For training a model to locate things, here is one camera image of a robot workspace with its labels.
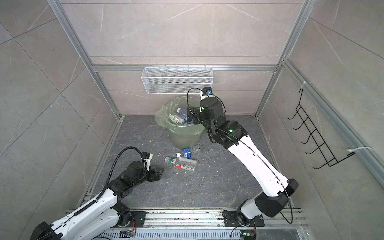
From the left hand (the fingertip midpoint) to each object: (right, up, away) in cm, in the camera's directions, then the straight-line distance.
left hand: (157, 165), depth 83 cm
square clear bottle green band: (+14, -2, +11) cm, 17 cm away
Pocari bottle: (+16, +5, +10) cm, 19 cm away
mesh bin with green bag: (+14, +16, +4) cm, 22 cm away
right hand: (+23, +31, -17) cm, 42 cm away
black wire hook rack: (+76, +8, -25) cm, 80 cm away
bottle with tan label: (+9, +26, +7) cm, 29 cm away
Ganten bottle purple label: (+15, +29, +12) cm, 34 cm away
